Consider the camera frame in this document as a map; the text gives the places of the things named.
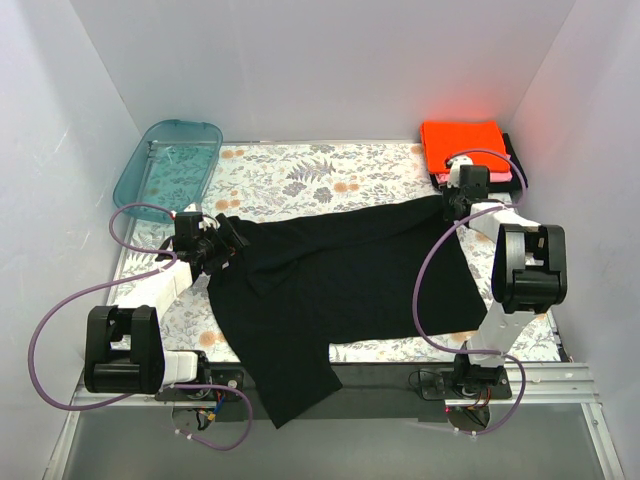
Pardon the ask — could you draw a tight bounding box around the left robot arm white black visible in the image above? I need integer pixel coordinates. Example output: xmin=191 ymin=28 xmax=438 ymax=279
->
xmin=84 ymin=212 xmax=249 ymax=400

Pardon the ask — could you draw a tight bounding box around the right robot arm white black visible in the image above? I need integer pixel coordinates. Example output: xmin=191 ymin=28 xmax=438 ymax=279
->
xmin=443 ymin=156 xmax=567 ymax=398

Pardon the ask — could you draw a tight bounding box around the pink folded t-shirt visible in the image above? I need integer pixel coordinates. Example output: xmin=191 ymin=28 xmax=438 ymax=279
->
xmin=431 ymin=171 xmax=512 ymax=186

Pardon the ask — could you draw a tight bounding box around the black folded t-shirt with logo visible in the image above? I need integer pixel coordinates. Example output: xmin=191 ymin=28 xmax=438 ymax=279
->
xmin=430 ymin=132 xmax=530 ymax=194

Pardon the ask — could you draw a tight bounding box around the orange folded t-shirt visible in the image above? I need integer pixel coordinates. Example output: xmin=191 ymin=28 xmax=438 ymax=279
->
xmin=420 ymin=121 xmax=510 ymax=174

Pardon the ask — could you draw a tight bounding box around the floral patterned table mat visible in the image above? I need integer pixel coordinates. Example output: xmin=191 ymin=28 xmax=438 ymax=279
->
xmin=128 ymin=143 xmax=561 ymax=363

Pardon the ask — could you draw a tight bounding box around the teal transparent plastic bin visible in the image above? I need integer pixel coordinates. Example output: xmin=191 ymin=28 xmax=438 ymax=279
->
xmin=113 ymin=119 xmax=223 ymax=224

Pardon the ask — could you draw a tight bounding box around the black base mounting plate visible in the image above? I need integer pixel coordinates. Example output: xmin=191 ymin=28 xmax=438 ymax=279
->
xmin=154 ymin=362 xmax=516 ymax=422

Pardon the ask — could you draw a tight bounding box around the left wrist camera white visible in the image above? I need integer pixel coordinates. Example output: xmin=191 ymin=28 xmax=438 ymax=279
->
xmin=183 ymin=203 xmax=207 ymax=230

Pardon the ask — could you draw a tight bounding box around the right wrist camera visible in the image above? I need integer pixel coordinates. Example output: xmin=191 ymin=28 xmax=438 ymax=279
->
xmin=446 ymin=155 xmax=473 ymax=188

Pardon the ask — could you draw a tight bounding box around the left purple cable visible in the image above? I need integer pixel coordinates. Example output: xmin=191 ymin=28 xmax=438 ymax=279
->
xmin=27 ymin=202 xmax=254 ymax=451

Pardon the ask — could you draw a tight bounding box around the purple cable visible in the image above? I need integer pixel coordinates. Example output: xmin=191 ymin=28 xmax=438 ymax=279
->
xmin=27 ymin=202 xmax=254 ymax=451
xmin=413 ymin=148 xmax=528 ymax=437

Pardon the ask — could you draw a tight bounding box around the aluminium frame rail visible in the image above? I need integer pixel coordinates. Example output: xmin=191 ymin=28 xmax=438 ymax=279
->
xmin=72 ymin=362 xmax=596 ymax=412

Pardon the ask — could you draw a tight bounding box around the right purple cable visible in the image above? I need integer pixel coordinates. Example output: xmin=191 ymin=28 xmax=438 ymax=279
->
xmin=413 ymin=148 xmax=528 ymax=437

